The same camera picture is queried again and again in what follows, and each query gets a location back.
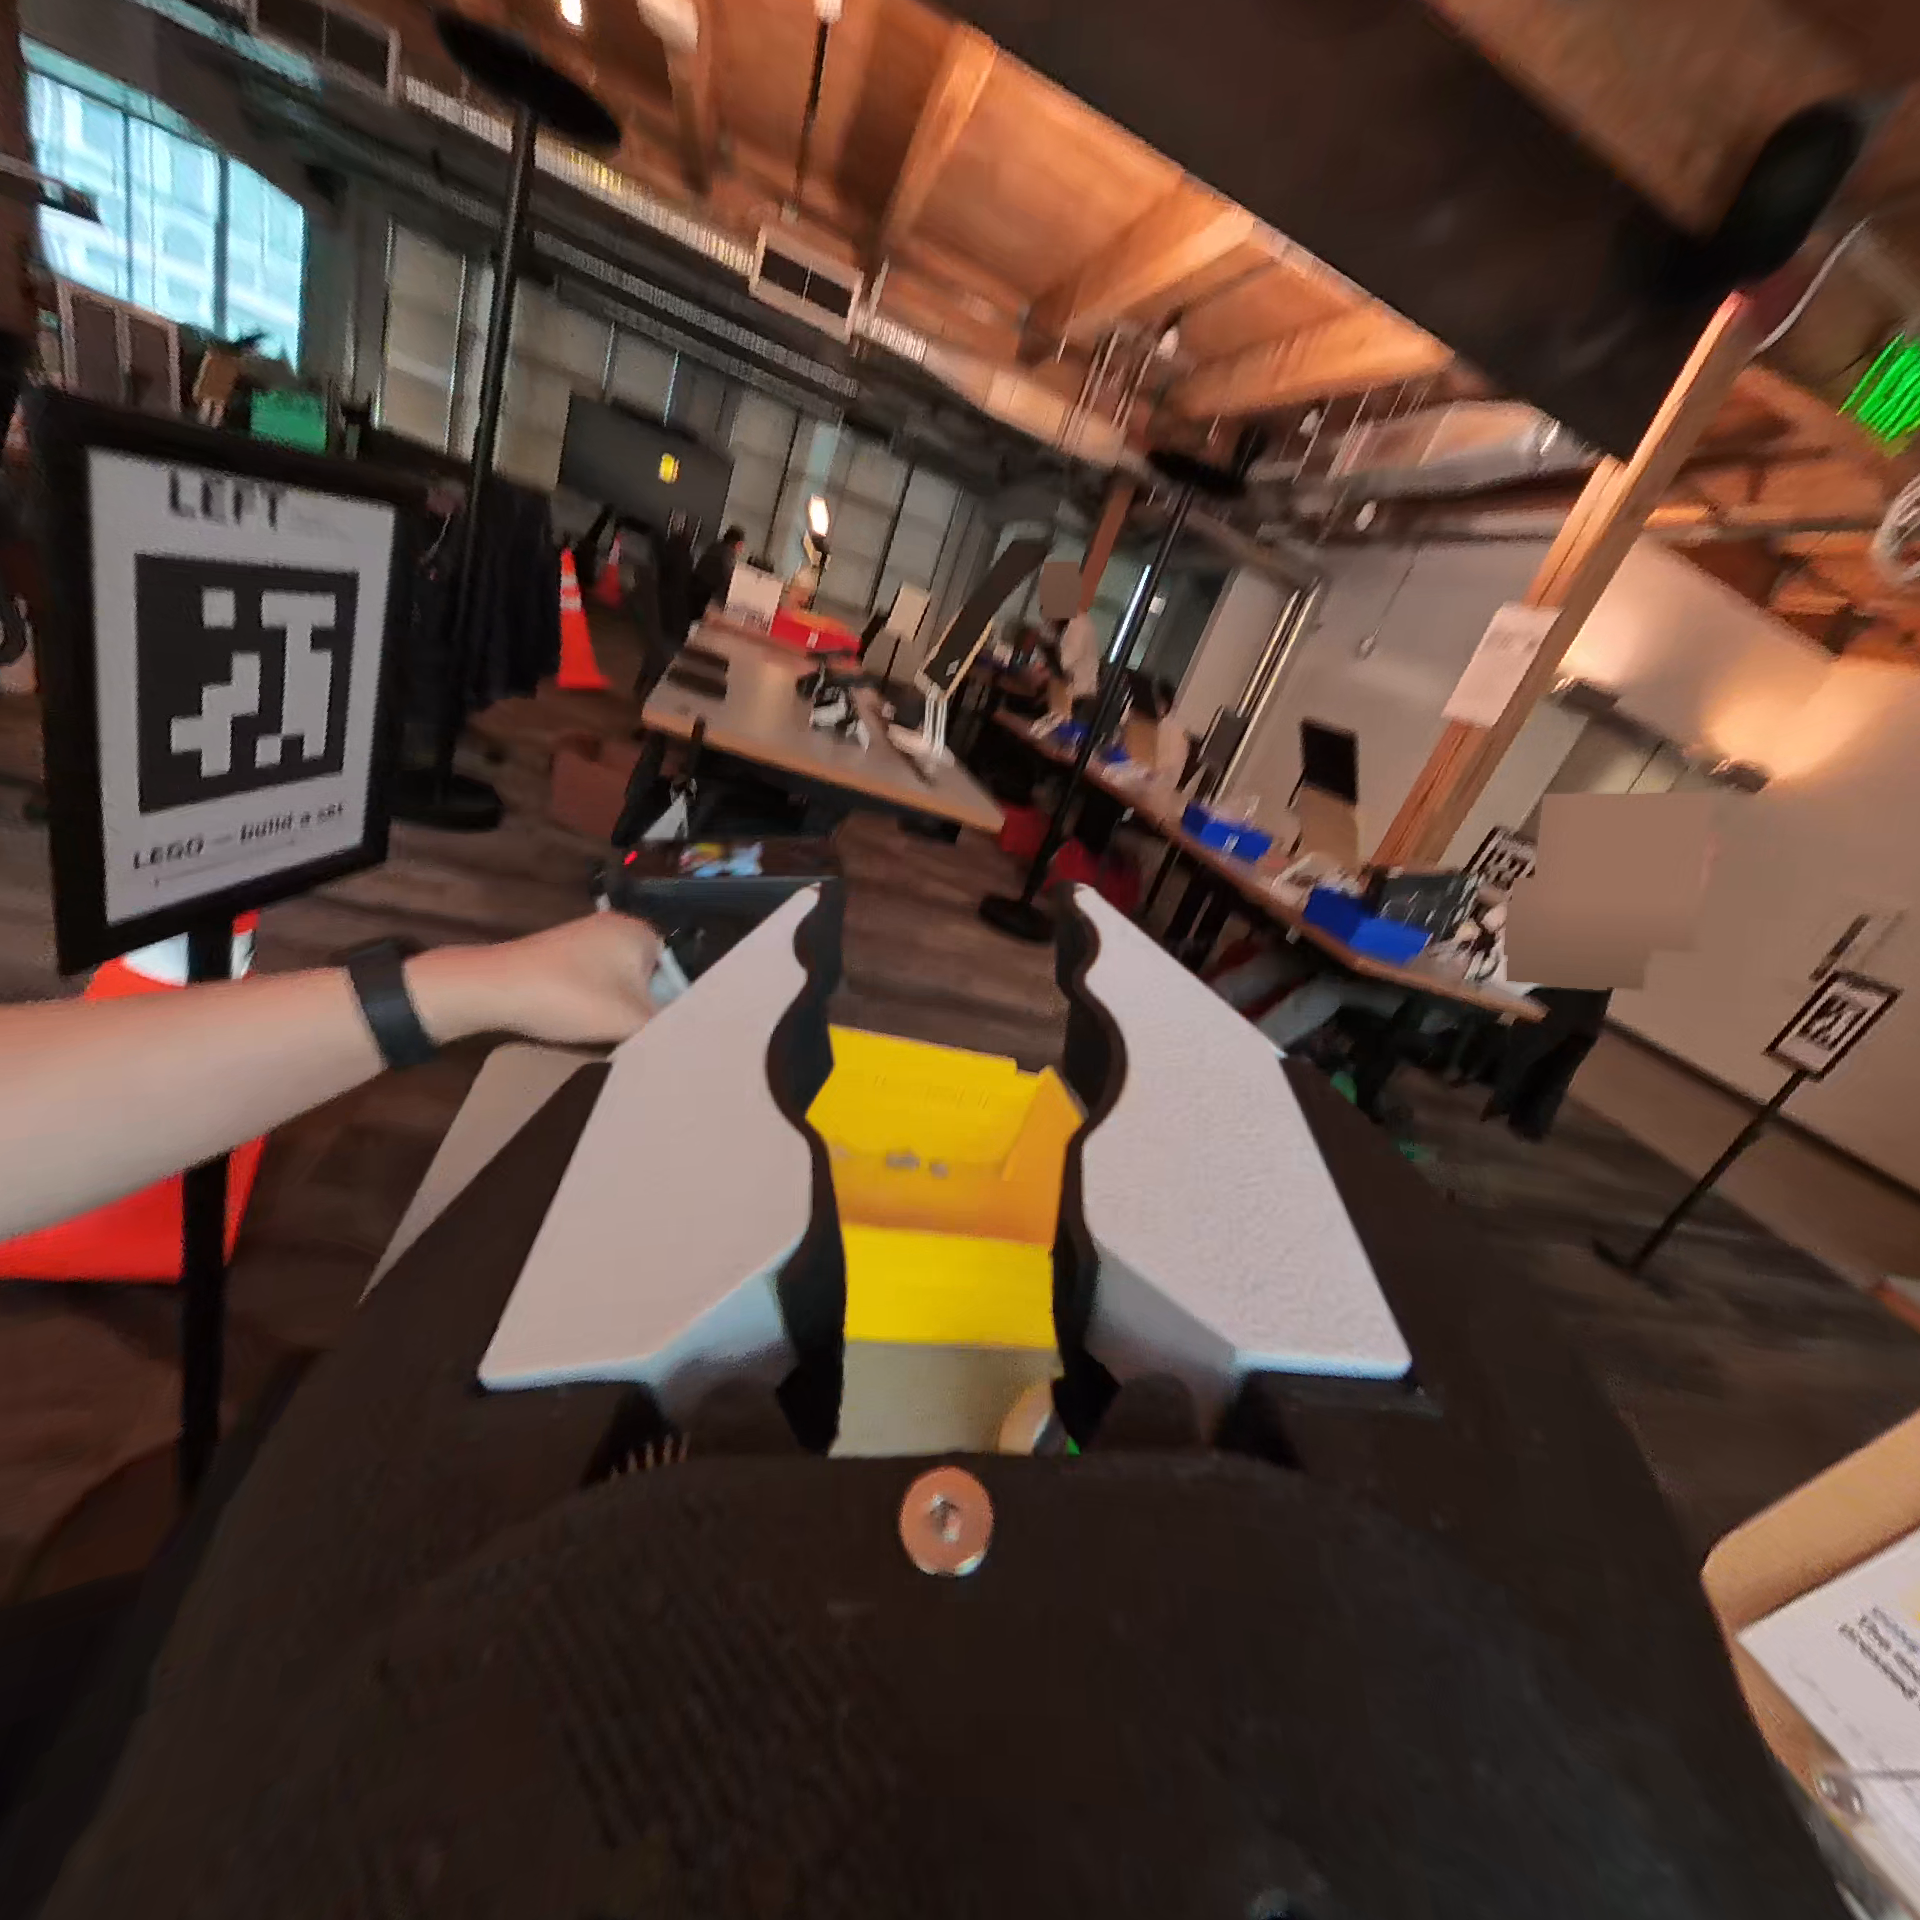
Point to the tag sign on black stand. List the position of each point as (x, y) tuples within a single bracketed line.
[(240, 675), (1829, 1027)]

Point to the person's left hand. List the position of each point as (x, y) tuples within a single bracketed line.
[(557, 985)]

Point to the long wooden edged table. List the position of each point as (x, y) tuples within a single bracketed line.
[(1485, 996)]

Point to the black tablet on stand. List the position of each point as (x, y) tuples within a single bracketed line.
[(1328, 765)]

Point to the white black device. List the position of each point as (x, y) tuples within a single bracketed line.
[(848, 715)]

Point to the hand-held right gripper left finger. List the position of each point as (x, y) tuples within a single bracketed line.
[(676, 1202)]

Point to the printed instruction sheet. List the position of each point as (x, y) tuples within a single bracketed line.
[(1862, 1682)]

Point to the wooden display board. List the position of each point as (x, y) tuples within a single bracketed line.
[(1757, 1559)]

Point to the white paper notice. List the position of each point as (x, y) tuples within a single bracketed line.
[(1500, 662)]

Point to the orange traffic cone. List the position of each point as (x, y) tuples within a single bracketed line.
[(120, 1231), (582, 638)]

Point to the blue plastic bin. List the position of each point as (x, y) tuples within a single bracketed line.
[(1365, 921), (1224, 831)]

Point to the red box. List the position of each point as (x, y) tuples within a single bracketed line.
[(819, 629)]

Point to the dark overhead bar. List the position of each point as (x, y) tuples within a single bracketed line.
[(1426, 181)]

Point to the black wristband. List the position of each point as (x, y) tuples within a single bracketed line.
[(389, 1004)]

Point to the person's left forearm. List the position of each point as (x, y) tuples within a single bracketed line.
[(165, 1097)]

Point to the black tilted monitor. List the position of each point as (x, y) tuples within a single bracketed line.
[(983, 610)]

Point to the long grey work table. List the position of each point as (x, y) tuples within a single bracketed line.
[(839, 751)]

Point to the brown cardboard box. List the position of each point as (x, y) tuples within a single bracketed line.
[(592, 781)]

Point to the large window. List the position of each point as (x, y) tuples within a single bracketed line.
[(165, 225)]

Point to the green crate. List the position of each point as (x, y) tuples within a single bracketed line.
[(284, 422)]

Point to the black pole lamp stand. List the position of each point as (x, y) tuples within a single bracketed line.
[(504, 452)]

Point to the wooden post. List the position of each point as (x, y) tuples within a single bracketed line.
[(1576, 599)]

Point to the yellow plastic bin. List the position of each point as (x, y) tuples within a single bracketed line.
[(932, 1156)]

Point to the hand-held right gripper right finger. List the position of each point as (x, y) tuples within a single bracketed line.
[(1230, 1202)]

